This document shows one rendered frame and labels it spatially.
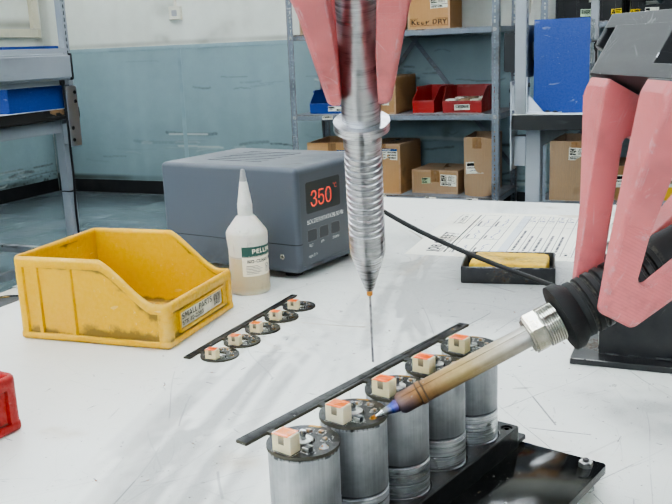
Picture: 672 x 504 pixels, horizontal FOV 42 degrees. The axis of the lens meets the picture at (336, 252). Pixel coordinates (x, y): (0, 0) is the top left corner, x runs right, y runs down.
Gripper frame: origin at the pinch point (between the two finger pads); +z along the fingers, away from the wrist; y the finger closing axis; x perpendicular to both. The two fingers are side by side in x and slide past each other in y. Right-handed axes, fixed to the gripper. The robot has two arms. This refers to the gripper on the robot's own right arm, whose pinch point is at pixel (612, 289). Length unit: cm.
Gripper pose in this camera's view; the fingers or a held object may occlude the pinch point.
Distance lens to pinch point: 32.2
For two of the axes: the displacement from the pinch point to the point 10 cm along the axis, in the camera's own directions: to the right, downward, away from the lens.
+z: -4.6, 8.8, 1.5
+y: 1.1, 2.3, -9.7
